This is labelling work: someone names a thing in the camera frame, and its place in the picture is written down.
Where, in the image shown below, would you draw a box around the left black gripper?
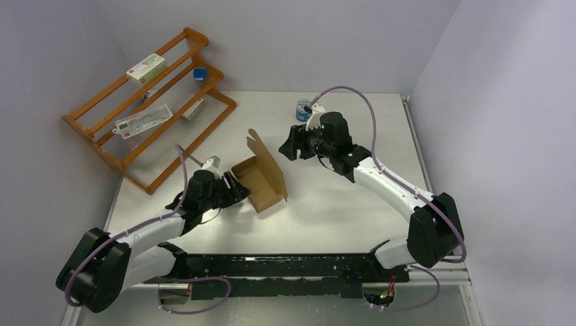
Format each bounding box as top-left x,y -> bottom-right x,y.
200,170 -> 251,211

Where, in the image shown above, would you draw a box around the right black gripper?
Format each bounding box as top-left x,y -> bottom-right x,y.
278,120 -> 335,161

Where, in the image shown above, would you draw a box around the brown cardboard box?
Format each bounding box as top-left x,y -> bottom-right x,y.
231,128 -> 288,213

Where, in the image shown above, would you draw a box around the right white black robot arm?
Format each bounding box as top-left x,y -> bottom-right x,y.
278,112 -> 464,281

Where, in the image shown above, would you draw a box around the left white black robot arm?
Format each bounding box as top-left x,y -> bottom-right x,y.
55,169 -> 251,312

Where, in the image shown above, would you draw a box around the small grey white box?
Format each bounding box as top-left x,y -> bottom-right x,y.
181,98 -> 208,122

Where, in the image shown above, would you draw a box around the green white carton box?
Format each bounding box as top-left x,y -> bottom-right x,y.
126,53 -> 168,87

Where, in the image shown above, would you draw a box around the blue white round jar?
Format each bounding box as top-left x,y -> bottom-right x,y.
295,98 -> 312,122

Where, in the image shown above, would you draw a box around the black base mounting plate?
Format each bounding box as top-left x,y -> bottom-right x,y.
146,253 -> 410,298

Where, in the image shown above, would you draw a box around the orange wooden rack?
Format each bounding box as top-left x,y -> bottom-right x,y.
63,27 -> 237,195

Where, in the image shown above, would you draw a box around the small blue cube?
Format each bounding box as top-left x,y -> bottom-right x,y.
192,67 -> 207,81

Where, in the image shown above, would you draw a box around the clear plastic packet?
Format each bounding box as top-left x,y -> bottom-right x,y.
112,104 -> 173,139

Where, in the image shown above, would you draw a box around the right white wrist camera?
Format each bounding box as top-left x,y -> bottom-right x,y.
305,103 -> 326,131

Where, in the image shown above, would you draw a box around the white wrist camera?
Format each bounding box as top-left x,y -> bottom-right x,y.
305,103 -> 326,131
201,156 -> 221,177

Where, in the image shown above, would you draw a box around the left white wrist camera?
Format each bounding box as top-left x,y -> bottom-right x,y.
201,156 -> 221,177

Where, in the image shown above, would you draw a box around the aluminium frame rails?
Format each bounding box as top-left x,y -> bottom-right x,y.
60,95 -> 484,326

